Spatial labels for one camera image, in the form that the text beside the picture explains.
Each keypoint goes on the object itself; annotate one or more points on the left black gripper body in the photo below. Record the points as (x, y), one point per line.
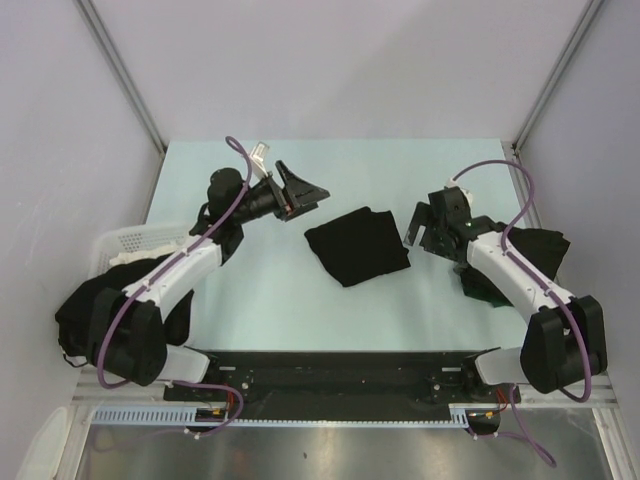
(265, 200)

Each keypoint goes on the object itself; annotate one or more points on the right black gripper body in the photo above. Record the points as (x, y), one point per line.
(431, 238)

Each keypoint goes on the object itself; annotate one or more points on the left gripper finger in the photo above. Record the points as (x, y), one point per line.
(293, 186)
(306, 197)

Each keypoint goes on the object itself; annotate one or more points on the black t shirt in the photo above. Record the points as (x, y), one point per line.
(359, 246)

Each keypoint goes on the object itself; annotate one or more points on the white plastic laundry basket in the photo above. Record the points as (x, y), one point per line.
(128, 239)

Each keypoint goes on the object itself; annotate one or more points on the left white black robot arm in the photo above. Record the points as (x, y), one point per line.
(127, 341)

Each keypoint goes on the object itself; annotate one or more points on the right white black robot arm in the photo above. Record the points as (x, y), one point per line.
(565, 338)

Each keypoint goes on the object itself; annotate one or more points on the black folded shirt on stack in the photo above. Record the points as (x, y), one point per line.
(545, 249)

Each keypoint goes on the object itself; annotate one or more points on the green folded shirt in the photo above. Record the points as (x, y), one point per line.
(477, 286)

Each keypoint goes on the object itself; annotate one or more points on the white cloth in basket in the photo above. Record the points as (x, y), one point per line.
(125, 258)

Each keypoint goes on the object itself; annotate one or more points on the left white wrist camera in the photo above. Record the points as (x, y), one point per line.
(257, 158)

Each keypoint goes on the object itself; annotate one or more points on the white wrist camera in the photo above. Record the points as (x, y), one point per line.
(466, 192)
(257, 158)

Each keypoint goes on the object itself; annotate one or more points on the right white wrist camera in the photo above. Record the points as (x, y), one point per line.
(466, 192)

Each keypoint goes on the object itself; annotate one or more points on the right aluminium side rail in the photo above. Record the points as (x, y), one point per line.
(525, 200)

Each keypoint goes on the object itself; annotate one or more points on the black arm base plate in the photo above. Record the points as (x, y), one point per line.
(357, 387)

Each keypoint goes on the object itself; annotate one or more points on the right aluminium corner post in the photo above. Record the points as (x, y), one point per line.
(574, 42)

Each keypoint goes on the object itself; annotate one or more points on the aluminium corner post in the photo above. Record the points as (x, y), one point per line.
(116, 64)
(574, 42)

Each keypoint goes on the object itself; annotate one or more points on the left aluminium corner post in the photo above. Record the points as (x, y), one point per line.
(116, 64)

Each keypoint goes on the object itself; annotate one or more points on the aluminium frame rail front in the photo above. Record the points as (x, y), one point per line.
(89, 391)

